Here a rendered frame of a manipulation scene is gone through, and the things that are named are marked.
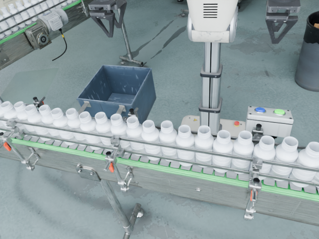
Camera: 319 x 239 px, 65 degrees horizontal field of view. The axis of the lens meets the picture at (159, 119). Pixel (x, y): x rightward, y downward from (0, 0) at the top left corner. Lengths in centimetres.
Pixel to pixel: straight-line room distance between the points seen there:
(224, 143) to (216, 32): 60
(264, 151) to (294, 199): 21
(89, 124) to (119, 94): 77
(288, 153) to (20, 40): 199
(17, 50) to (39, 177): 105
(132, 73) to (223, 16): 62
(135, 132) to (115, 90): 84
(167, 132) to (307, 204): 48
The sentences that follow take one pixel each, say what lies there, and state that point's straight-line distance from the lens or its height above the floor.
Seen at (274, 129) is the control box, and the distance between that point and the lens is 91.
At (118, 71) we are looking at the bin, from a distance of 154.
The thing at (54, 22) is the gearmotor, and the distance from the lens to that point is 220.
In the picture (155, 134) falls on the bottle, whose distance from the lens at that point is 82.
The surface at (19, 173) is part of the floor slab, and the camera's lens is 257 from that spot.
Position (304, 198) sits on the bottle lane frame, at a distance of 90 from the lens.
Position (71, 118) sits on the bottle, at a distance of 94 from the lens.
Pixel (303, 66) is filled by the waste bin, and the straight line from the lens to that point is 279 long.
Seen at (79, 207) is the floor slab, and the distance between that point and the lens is 211.
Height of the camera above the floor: 174
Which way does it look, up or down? 45 degrees down
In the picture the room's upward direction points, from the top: 10 degrees counter-clockwise
